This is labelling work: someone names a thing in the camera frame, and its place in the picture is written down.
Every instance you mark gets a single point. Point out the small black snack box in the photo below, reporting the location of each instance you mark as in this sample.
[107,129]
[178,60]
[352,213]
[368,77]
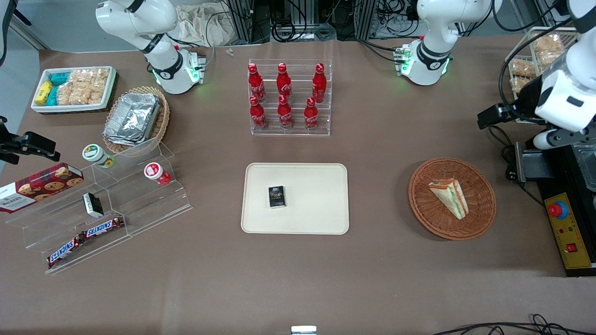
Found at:
[277,197]

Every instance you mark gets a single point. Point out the clear cracker snack bag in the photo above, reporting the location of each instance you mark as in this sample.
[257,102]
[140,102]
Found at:
[549,49]
[522,67]

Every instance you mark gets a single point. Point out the small black white box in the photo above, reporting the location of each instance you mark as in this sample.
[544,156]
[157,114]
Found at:
[94,204]

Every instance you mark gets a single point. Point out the red emergency stop button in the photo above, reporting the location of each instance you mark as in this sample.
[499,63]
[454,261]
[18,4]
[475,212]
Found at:
[555,210]

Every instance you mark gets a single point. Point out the black yellow control box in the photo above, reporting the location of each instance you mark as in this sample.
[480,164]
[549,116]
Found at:
[570,232]

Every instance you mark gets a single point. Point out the black stand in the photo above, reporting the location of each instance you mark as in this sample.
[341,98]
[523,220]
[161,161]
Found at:
[10,11]

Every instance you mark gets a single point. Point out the small white object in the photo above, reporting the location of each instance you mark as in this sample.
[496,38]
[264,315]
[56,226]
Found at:
[303,330]

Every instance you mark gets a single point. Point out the red lid yogurt cup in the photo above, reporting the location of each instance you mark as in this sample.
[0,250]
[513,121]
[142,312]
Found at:
[152,171]

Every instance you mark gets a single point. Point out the clear rice cracker bag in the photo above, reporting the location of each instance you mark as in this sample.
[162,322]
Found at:
[91,77]
[79,95]

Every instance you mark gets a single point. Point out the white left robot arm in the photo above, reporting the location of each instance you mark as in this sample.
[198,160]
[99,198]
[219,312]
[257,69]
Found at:
[433,60]

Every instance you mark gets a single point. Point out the silver foil containers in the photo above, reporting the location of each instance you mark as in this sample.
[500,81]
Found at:
[132,118]

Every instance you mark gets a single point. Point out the clear acrylic step display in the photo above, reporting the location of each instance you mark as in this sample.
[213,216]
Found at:
[139,204]

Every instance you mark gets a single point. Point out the teal snack pack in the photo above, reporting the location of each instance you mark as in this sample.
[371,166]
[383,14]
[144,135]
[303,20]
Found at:
[59,78]
[52,96]

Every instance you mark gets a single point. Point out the grey metal bracket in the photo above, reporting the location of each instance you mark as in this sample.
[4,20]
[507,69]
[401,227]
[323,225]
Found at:
[531,165]

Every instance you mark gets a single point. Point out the beige plastic tray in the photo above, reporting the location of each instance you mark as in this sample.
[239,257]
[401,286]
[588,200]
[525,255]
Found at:
[307,195]

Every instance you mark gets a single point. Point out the triangle sandwich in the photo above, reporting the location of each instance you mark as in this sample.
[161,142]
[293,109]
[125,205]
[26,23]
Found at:
[451,197]

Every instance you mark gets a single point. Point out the red cola bottle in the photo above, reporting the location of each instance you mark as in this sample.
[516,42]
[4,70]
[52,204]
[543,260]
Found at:
[319,83]
[257,116]
[311,117]
[256,83]
[285,115]
[284,83]

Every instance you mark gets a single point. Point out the clear plastic container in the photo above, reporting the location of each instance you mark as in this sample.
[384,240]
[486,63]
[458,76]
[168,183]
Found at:
[587,167]

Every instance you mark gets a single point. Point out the Snickers chocolate bar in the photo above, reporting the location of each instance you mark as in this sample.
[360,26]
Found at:
[103,227]
[65,250]

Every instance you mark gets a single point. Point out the beige cloth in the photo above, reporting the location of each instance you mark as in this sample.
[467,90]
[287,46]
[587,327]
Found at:
[200,28]

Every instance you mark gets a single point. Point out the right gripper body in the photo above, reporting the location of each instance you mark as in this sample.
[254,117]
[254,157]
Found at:
[10,145]

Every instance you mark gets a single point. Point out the green lid yogurt cup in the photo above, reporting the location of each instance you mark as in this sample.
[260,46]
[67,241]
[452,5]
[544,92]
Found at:
[95,153]

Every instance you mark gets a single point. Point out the round brown wicker basket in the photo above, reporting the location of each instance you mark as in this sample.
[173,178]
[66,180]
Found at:
[433,218]

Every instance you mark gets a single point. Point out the light oval wicker basket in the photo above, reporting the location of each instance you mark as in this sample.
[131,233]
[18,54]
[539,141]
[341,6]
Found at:
[162,121]

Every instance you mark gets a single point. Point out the aluminium frame post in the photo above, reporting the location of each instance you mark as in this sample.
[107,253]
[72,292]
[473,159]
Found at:
[247,21]
[365,18]

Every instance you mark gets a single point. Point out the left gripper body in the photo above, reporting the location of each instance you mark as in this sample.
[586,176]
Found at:
[525,101]

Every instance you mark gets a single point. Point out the red tartan cookie box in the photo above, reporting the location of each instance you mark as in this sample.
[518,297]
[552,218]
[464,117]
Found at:
[42,186]

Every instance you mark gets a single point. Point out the yellow snack pack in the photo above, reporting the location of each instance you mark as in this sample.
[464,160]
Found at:
[43,92]

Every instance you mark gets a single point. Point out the clear acrylic bottle rack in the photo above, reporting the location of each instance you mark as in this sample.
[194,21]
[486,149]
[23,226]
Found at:
[301,83]

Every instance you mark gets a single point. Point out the white rectangular snack bin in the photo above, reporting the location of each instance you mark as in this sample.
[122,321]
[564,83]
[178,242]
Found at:
[74,108]

